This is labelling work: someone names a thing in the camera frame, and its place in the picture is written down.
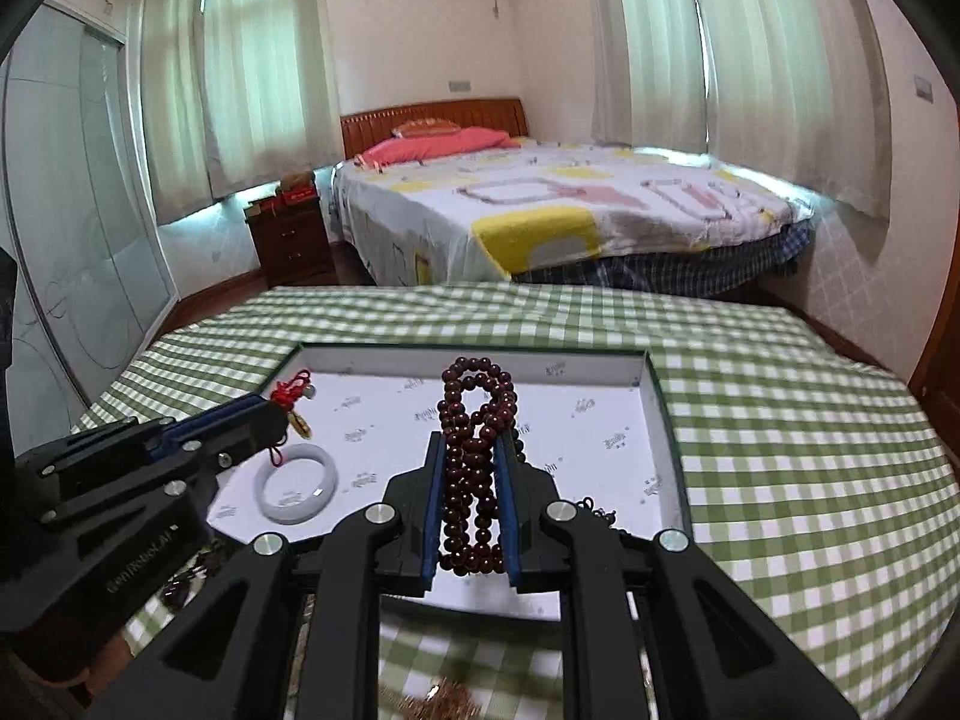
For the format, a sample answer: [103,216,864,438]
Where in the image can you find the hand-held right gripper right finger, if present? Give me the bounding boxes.
[493,435,857,720]

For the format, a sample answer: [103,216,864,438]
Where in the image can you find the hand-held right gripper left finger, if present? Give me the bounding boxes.
[90,433,445,720]

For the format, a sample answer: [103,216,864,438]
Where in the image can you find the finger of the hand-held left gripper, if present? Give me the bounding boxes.
[15,395,275,482]
[43,405,293,532]

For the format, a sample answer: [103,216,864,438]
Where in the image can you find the dark red bead necklace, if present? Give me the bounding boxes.
[437,356,530,577]

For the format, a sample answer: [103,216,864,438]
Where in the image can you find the red knot charm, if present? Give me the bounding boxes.
[268,369,320,467]

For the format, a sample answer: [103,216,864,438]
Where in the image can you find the white jade bangle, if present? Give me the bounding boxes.
[253,444,339,526]

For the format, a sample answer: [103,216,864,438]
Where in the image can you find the white lined tray box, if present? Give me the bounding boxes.
[206,343,695,625]

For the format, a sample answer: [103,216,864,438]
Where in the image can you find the dark wooden nightstand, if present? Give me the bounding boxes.
[244,197,338,290]

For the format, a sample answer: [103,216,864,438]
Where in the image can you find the red boxes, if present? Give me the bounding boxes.
[272,172,320,208]

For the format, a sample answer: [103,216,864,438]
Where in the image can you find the sliding glass door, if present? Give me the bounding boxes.
[0,2,179,425]

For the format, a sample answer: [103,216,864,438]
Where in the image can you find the green checked tablecloth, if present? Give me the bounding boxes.
[71,281,960,720]

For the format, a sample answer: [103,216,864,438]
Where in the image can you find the blue plaid bed sheet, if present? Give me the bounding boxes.
[517,219,816,298]

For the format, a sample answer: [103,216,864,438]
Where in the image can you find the patterned white bed sheet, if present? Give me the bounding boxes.
[330,136,797,287]

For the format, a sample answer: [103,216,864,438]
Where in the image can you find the white curtain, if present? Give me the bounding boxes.
[137,0,215,224]
[585,0,712,156]
[201,0,340,200]
[686,0,895,220]

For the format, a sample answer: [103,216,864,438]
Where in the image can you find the pink pillow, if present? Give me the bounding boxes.
[363,127,524,167]

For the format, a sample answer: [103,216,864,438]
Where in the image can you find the wooden headboard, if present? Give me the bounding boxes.
[340,96,527,164]

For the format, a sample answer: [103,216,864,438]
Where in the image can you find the brown wooden door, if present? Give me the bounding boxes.
[906,292,960,440]

